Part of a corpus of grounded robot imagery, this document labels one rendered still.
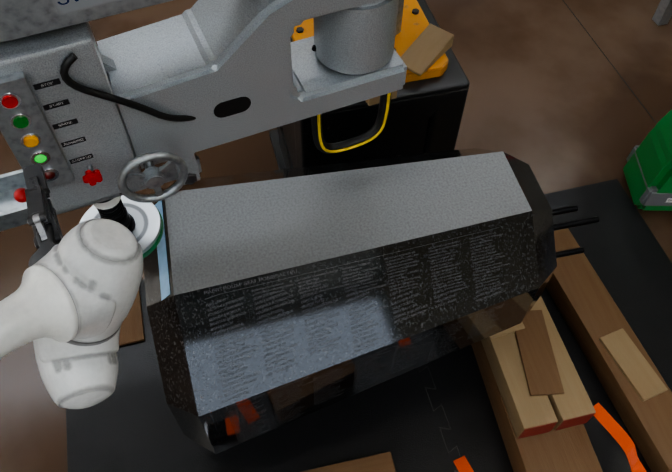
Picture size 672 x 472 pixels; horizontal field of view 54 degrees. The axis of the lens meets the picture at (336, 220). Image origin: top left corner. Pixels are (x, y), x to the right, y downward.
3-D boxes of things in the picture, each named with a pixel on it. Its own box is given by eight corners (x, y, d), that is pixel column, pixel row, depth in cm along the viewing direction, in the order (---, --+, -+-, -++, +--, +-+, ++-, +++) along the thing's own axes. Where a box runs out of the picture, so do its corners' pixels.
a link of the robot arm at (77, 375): (95, 324, 105) (114, 273, 97) (119, 413, 97) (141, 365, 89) (21, 333, 98) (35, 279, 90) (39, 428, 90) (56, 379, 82)
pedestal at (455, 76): (269, 133, 311) (255, -1, 251) (402, 109, 322) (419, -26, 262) (300, 247, 275) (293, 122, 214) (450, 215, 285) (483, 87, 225)
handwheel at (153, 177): (182, 162, 154) (170, 116, 142) (195, 193, 149) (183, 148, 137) (118, 181, 151) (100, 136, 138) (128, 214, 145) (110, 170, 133)
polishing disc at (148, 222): (79, 270, 167) (77, 268, 166) (77, 204, 178) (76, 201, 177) (164, 254, 170) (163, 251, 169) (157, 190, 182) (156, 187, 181)
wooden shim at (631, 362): (598, 339, 238) (599, 337, 237) (621, 329, 241) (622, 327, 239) (642, 402, 225) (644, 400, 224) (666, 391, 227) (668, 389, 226)
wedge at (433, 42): (428, 34, 234) (430, 22, 230) (452, 46, 231) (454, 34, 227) (395, 64, 225) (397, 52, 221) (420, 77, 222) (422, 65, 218)
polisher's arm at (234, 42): (369, 71, 182) (381, -103, 142) (407, 128, 170) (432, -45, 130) (101, 151, 164) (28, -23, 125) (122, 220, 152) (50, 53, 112)
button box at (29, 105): (73, 171, 139) (22, 67, 115) (75, 180, 137) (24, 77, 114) (33, 183, 137) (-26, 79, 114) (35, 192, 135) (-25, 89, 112)
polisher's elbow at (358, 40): (317, 22, 165) (316, -50, 149) (395, 27, 164) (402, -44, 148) (308, 74, 154) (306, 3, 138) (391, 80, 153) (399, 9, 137)
